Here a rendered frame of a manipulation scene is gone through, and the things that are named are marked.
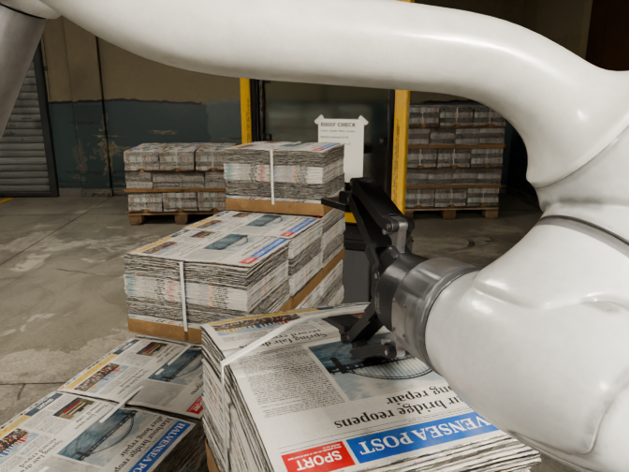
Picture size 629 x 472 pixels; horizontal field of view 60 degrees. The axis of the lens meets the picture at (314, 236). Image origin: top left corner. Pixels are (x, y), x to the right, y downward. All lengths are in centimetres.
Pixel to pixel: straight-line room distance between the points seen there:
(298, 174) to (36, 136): 689
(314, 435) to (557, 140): 33
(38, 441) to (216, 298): 50
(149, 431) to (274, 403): 65
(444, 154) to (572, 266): 605
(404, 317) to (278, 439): 18
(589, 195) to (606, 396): 13
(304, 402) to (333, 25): 37
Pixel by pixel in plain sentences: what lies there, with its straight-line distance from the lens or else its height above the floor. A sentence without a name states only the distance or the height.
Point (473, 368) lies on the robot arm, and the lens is 36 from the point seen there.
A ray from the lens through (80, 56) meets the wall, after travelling 820.
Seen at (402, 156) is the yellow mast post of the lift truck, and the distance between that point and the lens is 232.
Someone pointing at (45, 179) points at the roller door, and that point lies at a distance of 857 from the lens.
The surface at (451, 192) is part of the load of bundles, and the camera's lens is 650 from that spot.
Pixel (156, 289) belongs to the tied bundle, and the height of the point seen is 97.
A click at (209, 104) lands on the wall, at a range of 787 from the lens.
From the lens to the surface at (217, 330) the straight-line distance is 77.
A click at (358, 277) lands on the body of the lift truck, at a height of 61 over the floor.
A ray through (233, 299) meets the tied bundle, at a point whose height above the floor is 98.
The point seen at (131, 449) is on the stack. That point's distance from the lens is 117.
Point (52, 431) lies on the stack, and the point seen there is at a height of 83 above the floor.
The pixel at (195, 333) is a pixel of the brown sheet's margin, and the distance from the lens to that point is 150.
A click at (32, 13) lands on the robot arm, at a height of 156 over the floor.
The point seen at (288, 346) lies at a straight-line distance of 69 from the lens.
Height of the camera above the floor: 149
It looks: 15 degrees down
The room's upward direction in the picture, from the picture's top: straight up
